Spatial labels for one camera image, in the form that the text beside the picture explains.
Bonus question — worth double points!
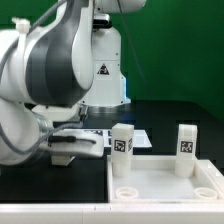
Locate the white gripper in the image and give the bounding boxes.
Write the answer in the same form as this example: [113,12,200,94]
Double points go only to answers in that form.
[41,129,104,158]

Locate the white square tabletop tray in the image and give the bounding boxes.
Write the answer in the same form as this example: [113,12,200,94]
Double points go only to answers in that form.
[107,155,224,204]

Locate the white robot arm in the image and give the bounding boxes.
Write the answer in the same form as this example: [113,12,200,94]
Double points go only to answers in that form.
[0,0,147,166]

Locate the white marker sheet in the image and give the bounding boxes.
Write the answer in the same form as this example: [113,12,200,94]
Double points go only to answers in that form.
[83,128,153,149]

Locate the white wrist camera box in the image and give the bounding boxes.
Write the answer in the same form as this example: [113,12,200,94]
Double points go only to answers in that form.
[32,104,81,122]

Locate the white front rail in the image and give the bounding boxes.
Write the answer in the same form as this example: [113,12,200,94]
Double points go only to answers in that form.
[0,203,224,224]

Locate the white right obstacle wall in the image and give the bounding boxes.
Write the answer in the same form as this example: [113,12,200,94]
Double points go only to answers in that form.
[200,160,224,189]

